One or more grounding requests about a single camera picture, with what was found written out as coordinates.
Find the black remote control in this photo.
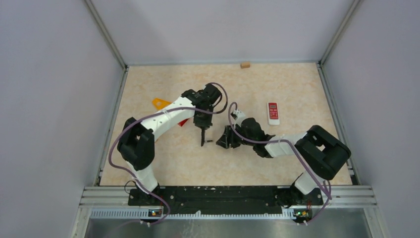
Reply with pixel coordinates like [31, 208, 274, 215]
[201, 128, 206, 147]

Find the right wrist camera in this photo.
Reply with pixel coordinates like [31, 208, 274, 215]
[230, 110, 246, 125]

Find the small wooden block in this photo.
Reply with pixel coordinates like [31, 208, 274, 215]
[240, 62, 251, 69]

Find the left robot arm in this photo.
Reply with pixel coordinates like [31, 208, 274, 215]
[112, 82, 228, 205]

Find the red yellow toy phone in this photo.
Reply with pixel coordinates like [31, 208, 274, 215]
[151, 98, 190, 127]

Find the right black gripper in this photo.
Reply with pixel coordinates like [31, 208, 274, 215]
[216, 122, 256, 149]

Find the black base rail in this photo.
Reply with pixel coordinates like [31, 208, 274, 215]
[128, 185, 324, 215]

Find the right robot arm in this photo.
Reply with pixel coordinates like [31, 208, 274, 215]
[216, 118, 351, 207]

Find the white red remote control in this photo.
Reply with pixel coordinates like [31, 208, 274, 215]
[267, 102, 280, 125]

